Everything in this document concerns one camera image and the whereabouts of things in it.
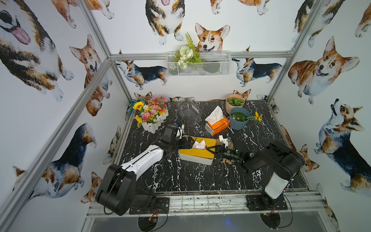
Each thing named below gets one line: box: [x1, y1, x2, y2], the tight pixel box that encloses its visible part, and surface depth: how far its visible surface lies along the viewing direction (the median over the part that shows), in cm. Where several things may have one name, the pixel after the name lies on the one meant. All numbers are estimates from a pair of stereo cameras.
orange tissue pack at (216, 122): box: [204, 105, 230, 137], surface depth 102 cm
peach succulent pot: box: [225, 93, 245, 115], surface depth 107 cm
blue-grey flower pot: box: [228, 106, 251, 131], surface depth 105 cm
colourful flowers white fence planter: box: [132, 95, 170, 134], surface depth 97 cm
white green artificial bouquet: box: [172, 31, 204, 69], surface depth 82 cm
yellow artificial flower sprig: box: [244, 111, 264, 124], surface depth 94 cm
